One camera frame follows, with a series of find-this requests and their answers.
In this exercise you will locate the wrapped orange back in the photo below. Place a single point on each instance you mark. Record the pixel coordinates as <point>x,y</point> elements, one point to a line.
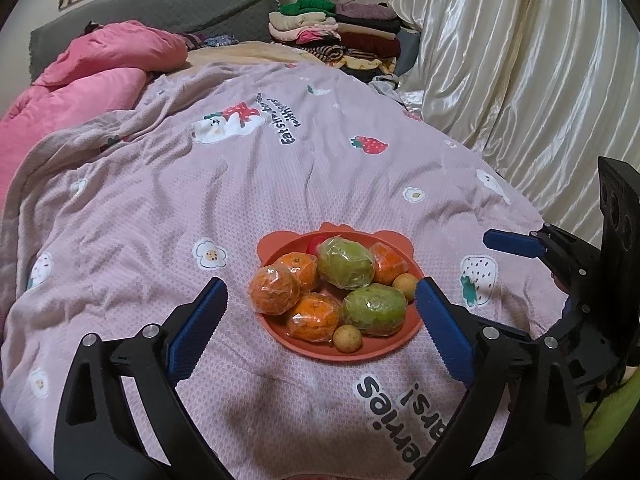
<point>304,268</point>

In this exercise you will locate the cream satin curtain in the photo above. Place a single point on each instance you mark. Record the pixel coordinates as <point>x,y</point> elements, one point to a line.
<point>540,89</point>

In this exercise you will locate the orange bear-ear plate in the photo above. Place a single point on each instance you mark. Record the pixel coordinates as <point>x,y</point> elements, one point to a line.
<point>276,244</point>

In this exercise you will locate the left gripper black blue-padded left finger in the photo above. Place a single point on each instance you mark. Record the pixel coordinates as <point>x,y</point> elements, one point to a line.
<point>95,435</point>

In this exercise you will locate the wrapped green fruit on plate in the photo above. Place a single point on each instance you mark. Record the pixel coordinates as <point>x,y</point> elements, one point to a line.
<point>376,310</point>

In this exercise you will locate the beige blanket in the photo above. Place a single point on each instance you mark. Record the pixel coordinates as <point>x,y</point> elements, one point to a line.
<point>249,53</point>

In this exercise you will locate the orange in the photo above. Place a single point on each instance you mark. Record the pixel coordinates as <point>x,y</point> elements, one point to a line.
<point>314,318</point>
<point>304,268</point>
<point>388,263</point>
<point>273,290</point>

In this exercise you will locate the green fruit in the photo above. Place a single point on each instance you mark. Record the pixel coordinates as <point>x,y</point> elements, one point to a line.
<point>376,310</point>
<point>345,264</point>

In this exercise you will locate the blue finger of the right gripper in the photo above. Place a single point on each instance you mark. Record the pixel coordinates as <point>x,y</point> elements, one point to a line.
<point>513,243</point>

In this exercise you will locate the black camera box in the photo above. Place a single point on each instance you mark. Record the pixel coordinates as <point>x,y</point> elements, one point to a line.
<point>619,204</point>

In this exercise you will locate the stack of folded clothes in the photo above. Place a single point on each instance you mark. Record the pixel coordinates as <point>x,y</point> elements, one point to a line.
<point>366,41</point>

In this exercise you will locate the small yellow fruit front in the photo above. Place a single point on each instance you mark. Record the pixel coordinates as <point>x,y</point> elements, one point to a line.
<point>347,339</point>

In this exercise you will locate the small yellow fruit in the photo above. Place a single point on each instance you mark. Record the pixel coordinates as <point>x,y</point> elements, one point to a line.
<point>406,284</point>
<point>347,339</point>

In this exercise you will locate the red cherry tomato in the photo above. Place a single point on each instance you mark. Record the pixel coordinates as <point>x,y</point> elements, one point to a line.
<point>314,244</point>

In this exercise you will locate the mauve printed bed cover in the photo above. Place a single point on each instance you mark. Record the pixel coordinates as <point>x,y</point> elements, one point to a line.
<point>110,225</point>

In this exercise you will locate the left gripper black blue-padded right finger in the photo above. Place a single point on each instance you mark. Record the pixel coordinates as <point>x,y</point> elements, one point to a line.
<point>543,438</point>

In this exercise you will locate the green sleeve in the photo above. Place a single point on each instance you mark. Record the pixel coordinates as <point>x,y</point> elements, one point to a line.
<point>604,421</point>

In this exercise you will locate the pink quilt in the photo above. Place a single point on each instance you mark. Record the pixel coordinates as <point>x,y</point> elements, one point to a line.
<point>101,71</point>

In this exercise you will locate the grey headboard cover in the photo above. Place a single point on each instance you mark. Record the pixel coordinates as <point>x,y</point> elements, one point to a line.
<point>246,20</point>

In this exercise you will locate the wrapped orange front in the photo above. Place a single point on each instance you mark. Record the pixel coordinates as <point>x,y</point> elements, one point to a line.
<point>314,318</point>

